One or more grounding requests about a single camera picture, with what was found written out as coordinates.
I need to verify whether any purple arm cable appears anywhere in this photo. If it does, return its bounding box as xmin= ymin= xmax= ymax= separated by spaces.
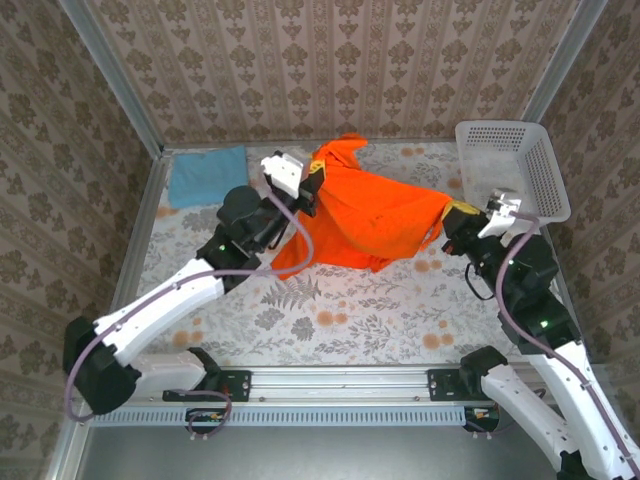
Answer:
xmin=64 ymin=189 xmax=316 ymax=444
xmin=467 ymin=212 xmax=637 ymax=474

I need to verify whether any grey metal sheet panel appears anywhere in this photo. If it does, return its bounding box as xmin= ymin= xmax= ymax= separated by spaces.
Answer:
xmin=47 ymin=423 xmax=564 ymax=480

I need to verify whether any black electronics board with wires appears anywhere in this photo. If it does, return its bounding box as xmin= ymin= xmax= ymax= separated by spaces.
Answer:
xmin=185 ymin=407 xmax=227 ymax=434
xmin=463 ymin=404 xmax=502 ymax=433

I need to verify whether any grey slotted cable duct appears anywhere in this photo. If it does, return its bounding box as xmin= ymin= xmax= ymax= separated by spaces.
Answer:
xmin=92 ymin=404 xmax=467 ymax=428

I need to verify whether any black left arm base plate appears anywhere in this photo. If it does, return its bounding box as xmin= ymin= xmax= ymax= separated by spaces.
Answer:
xmin=162 ymin=368 xmax=252 ymax=403

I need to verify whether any orange t-shirt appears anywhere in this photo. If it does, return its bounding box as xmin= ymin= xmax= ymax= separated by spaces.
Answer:
xmin=269 ymin=132 xmax=457 ymax=281

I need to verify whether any thin black right gripper cable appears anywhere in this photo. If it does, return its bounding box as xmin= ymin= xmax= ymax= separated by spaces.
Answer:
xmin=463 ymin=260 xmax=495 ymax=302

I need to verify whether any aluminium frame post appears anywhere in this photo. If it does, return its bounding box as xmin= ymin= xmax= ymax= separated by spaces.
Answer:
xmin=57 ymin=0 xmax=167 ymax=157
xmin=522 ymin=0 xmax=610 ymax=124

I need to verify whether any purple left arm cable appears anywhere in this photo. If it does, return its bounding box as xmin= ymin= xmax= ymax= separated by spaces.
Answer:
xmin=64 ymin=189 xmax=316 ymax=444

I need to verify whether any folded light blue t-shirt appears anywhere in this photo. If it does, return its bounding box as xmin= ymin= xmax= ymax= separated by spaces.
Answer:
xmin=167 ymin=144 xmax=250 ymax=209

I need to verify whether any floral table cover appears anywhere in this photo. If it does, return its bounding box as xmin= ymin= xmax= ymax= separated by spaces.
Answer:
xmin=119 ymin=141 xmax=584 ymax=370

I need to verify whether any aluminium mounting rail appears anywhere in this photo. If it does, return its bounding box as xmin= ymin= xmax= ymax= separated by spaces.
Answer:
xmin=74 ymin=364 xmax=614 ymax=404

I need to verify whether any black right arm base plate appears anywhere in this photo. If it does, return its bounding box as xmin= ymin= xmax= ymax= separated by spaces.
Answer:
xmin=427 ymin=368 xmax=485 ymax=403

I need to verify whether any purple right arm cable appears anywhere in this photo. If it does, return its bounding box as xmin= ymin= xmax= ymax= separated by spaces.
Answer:
xmin=467 ymin=212 xmax=637 ymax=474

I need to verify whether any white perforated plastic basket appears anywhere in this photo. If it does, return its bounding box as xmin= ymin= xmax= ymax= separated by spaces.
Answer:
xmin=453 ymin=119 xmax=573 ymax=225

